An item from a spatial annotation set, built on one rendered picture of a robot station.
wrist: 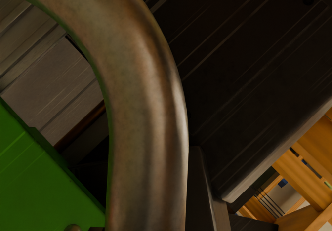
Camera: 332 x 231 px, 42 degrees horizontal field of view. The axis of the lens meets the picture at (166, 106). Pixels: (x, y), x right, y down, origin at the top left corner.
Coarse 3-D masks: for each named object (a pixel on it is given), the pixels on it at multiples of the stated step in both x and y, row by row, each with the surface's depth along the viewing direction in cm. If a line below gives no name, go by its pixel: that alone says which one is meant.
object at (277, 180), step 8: (296, 152) 873; (304, 160) 878; (280, 176) 850; (272, 184) 846; (280, 184) 879; (328, 184) 850; (264, 192) 841; (272, 200) 835; (304, 200) 837; (280, 208) 830; (296, 208) 833
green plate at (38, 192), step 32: (0, 128) 26; (32, 128) 33; (0, 160) 26; (32, 160) 26; (64, 160) 34; (0, 192) 26; (32, 192) 26; (64, 192) 26; (0, 224) 26; (32, 224) 26; (64, 224) 26; (96, 224) 26
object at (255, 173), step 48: (144, 0) 36; (192, 0) 35; (240, 0) 34; (288, 0) 34; (192, 48) 34; (240, 48) 34; (288, 48) 33; (192, 96) 33; (240, 96) 33; (288, 96) 32; (192, 144) 33; (240, 144) 32; (288, 144) 42; (240, 192) 49
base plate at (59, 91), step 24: (72, 48) 69; (48, 72) 69; (72, 72) 74; (0, 96) 65; (24, 96) 69; (48, 96) 75; (72, 96) 81; (96, 96) 88; (24, 120) 75; (48, 120) 81; (72, 120) 89
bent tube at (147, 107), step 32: (32, 0) 16; (64, 0) 15; (96, 0) 15; (128, 0) 15; (96, 32) 15; (128, 32) 15; (160, 32) 16; (96, 64) 16; (128, 64) 15; (160, 64) 15; (128, 96) 15; (160, 96) 15; (128, 128) 15; (160, 128) 15; (128, 160) 15; (160, 160) 15; (128, 192) 15; (160, 192) 15; (128, 224) 15; (160, 224) 15
